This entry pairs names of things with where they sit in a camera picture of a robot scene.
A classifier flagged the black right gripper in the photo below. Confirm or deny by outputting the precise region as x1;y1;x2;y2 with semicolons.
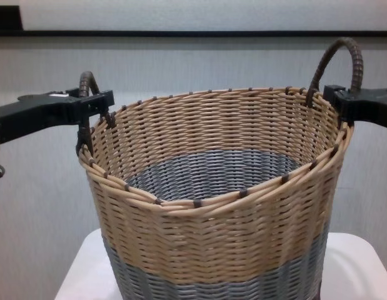
323;84;387;124

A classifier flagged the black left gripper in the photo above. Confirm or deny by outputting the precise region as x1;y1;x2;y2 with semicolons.
0;88;116;146

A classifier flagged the tan grey black woven basket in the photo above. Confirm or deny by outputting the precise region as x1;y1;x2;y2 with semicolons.
76;36;364;300

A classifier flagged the black wall board ledge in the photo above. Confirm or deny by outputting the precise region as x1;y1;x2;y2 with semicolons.
0;29;387;39

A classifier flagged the white wall board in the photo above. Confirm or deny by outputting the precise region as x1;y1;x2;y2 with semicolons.
19;0;387;32

